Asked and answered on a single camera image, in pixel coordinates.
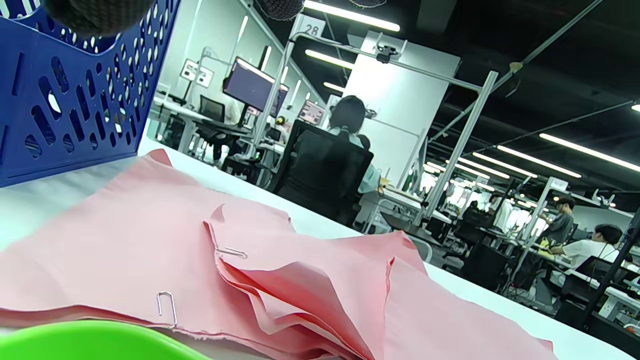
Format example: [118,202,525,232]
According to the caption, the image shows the green plastic bowl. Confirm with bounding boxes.
[0,320,211,360]

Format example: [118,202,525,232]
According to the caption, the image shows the black overhead camera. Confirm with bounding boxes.
[375,44,401,64]

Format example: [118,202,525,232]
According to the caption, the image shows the ceiling light strips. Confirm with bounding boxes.
[235,0,640,211]

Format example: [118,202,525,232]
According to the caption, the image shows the black mesh office chair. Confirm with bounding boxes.
[272,119,375,226]

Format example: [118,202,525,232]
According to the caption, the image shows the black computer monitor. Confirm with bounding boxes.
[222,56,290,118]

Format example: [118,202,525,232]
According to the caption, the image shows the white hanging sign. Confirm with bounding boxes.
[298,14,327,38]

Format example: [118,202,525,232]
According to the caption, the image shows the blue plastic file holder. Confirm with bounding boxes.
[0,0,182,188]

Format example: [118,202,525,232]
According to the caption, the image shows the person's right hand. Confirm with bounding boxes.
[42,0,388,38]

